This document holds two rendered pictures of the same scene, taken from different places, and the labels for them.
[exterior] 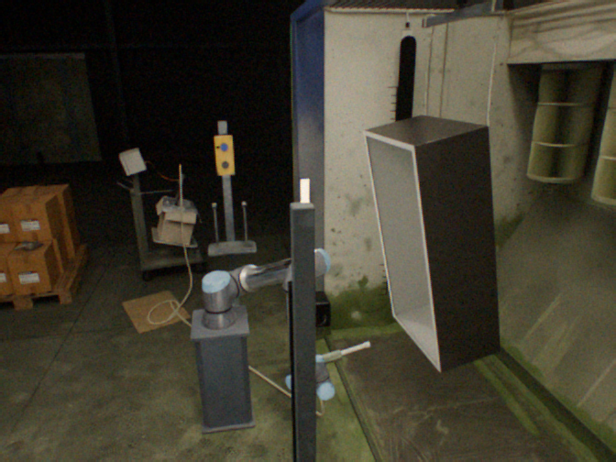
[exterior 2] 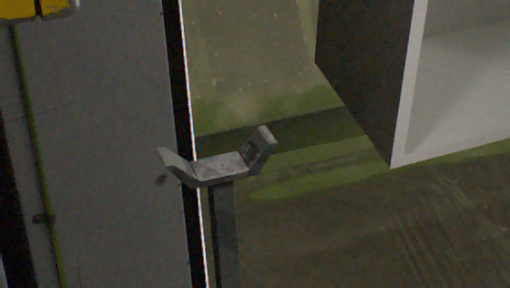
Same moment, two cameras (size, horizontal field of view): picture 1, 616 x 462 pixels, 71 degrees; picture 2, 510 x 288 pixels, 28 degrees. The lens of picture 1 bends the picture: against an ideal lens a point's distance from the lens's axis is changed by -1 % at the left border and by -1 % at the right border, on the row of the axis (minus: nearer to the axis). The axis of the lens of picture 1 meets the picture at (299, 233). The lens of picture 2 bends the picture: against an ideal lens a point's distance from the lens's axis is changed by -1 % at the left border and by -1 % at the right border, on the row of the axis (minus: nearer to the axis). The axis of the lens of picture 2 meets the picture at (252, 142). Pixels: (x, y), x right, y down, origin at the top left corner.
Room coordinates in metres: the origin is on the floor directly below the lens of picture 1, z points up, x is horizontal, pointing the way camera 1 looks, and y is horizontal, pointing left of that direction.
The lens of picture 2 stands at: (2.92, 0.97, 1.46)
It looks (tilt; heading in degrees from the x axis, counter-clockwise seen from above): 30 degrees down; 263
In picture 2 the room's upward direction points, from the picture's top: 4 degrees counter-clockwise
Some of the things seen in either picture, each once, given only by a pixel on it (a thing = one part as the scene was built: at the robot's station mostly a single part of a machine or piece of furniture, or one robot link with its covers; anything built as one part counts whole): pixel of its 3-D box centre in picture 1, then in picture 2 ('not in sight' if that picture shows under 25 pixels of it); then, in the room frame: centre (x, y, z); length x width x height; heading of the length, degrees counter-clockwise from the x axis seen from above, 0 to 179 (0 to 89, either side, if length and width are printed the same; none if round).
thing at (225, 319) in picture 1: (218, 313); not in sight; (2.14, 0.45, 0.69); 0.19 x 0.19 x 0.10
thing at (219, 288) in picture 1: (218, 290); not in sight; (2.15, 0.45, 0.83); 0.17 x 0.15 x 0.18; 137
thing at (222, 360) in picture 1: (224, 368); not in sight; (2.14, 0.45, 0.32); 0.31 x 0.31 x 0.64; 10
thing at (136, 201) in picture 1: (160, 212); not in sight; (4.29, 1.41, 0.64); 0.73 x 0.50 x 1.27; 110
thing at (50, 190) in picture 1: (54, 205); not in sight; (4.46, 2.58, 0.69); 0.38 x 0.29 x 0.36; 15
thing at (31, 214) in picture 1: (38, 216); not in sight; (4.05, 2.52, 0.69); 0.38 x 0.29 x 0.36; 12
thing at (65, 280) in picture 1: (38, 275); not in sight; (4.05, 2.66, 0.07); 1.20 x 0.80 x 0.14; 17
